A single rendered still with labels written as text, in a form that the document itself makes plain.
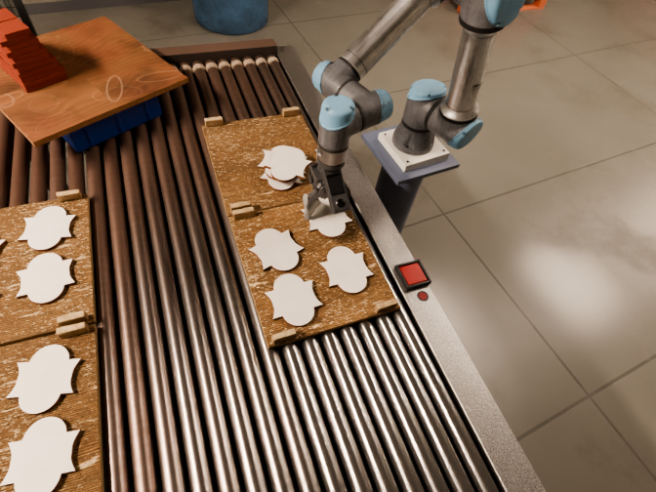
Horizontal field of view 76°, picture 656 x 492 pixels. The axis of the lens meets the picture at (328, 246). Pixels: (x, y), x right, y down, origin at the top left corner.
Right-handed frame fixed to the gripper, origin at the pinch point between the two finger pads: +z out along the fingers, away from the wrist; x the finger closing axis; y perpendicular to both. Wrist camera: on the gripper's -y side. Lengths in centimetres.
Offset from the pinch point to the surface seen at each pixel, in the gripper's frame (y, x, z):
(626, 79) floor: 154, -358, 99
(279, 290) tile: -17.7, 18.9, 2.6
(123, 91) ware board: 59, 46, -7
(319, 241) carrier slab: -5.4, 3.7, 3.7
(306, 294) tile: -20.7, 13.0, 2.7
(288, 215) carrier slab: 6.1, 9.2, 3.6
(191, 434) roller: -44, 45, 5
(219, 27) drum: 285, -20, 90
